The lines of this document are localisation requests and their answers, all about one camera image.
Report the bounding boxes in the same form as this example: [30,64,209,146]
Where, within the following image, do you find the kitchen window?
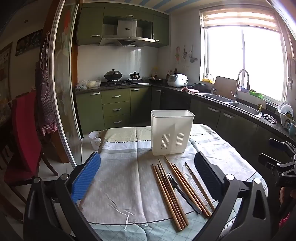
[200,5,292,102]

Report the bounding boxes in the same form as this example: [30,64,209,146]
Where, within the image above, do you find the small steel faucet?
[205,74,216,94]

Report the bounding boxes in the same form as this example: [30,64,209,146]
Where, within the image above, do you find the row of wooden chopsticks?
[151,156,216,231]

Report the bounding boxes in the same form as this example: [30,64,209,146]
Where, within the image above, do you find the black built-in appliance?
[159,90,191,114]

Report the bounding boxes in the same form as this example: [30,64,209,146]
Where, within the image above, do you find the black plastic fork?
[167,173,203,214]

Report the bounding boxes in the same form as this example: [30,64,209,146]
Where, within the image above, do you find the person's right forearm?
[279,185,296,229]

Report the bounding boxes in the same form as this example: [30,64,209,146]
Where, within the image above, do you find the dish rack with plates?
[276,102,296,135]

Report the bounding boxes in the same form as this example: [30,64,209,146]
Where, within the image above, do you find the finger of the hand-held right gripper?
[269,138,296,158]
[258,153,287,172]

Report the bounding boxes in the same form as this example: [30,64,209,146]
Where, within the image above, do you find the white rice cooker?
[167,74,188,88]

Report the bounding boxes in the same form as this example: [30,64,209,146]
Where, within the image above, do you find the wooden cutting board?
[213,76,238,99]

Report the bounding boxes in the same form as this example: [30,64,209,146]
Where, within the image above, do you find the checked hanging apron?
[35,32,58,137]

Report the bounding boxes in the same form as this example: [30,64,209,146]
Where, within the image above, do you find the black lidded wok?
[104,69,123,81]

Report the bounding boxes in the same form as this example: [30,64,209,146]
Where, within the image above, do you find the tall steel faucet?
[231,69,250,102]

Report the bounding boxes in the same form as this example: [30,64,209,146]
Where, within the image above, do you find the steel range hood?
[99,19,155,47]

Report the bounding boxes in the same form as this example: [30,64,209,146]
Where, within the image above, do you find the hanging kitchen tools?
[174,44,199,64]

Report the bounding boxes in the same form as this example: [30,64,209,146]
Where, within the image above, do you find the white plastic bags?
[76,79,102,90]

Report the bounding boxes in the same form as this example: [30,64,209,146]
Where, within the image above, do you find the white trash bin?
[89,131,103,152]

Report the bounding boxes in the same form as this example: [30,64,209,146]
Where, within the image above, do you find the pale patterned tablecloth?
[79,124,266,241]

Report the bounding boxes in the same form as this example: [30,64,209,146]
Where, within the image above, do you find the etched glass sliding door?
[50,0,84,167]

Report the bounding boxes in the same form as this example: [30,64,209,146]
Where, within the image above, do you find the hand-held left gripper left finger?
[23,152,102,241]

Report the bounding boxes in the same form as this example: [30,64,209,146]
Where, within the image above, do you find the green wall cabinets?
[76,2,170,48]

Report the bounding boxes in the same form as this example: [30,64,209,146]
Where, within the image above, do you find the black gas stove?
[102,79,149,87]

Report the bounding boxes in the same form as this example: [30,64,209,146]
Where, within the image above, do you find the green base cabinets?
[75,86,296,186]

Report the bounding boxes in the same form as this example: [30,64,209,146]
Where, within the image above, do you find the green plastic tray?
[248,90,264,99]

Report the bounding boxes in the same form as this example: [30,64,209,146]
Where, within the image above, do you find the red covered chair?
[5,90,58,204]

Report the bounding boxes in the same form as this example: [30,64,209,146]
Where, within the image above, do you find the steel double sink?
[200,93,263,117]

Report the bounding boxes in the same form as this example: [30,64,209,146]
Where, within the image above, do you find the white plastic utensil holder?
[151,110,195,156]

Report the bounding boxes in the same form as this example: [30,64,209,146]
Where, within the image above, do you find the striped window blind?
[199,5,281,30]

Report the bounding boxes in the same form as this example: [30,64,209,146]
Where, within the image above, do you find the dark patterned rag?
[261,113,278,124]

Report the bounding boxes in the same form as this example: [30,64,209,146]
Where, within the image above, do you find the dark stone countertop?
[74,81,296,149]

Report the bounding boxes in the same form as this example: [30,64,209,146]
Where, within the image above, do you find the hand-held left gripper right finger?
[195,152,270,241]

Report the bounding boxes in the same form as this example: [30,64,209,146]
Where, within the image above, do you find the dark wall poster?
[15,29,44,56]

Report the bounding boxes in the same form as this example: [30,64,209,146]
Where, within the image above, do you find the clear plastic spoon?
[182,165,208,209]

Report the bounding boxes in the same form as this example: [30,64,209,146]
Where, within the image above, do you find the framed calligraphy picture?
[0,43,12,81]

